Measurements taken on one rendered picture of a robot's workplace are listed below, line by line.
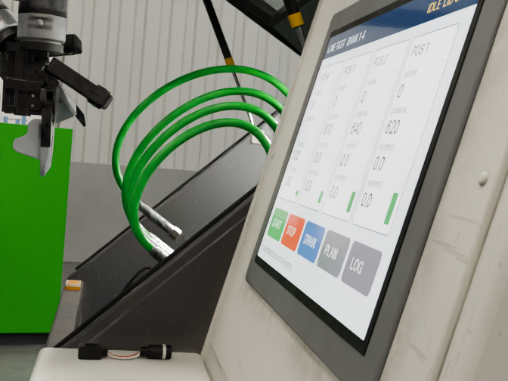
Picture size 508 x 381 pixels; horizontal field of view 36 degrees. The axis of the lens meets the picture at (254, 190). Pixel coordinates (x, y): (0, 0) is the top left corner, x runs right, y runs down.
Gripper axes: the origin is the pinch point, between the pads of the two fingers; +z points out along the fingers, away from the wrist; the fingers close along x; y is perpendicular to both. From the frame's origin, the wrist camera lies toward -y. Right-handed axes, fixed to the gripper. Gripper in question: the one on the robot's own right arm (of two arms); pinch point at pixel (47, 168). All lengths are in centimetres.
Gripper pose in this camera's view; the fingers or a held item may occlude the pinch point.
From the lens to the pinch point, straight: 130.4
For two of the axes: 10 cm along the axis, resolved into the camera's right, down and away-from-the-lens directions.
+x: 1.7, 0.8, -9.8
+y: -9.8, -0.6, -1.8
